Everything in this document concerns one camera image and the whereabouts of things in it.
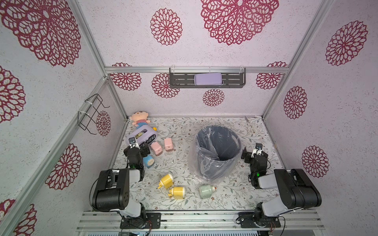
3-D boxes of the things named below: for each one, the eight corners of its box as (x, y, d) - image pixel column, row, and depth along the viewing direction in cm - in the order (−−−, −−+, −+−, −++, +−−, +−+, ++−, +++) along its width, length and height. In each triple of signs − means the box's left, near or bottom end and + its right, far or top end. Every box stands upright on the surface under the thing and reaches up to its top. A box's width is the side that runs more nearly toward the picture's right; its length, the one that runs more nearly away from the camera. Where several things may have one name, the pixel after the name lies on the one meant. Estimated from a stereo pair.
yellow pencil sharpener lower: (170, 199, 83) (168, 194, 76) (170, 192, 85) (169, 187, 79) (185, 199, 83) (184, 194, 76) (185, 192, 85) (185, 187, 79)
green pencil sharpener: (199, 198, 82) (200, 194, 76) (198, 190, 85) (199, 185, 79) (214, 198, 82) (217, 194, 76) (213, 190, 85) (215, 185, 79)
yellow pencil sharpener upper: (159, 189, 86) (156, 184, 80) (160, 178, 90) (158, 173, 84) (172, 189, 86) (171, 184, 80) (173, 178, 90) (172, 173, 84)
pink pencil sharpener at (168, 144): (164, 151, 102) (163, 145, 96) (165, 143, 107) (164, 137, 101) (173, 151, 102) (172, 145, 96) (173, 143, 107) (173, 137, 101)
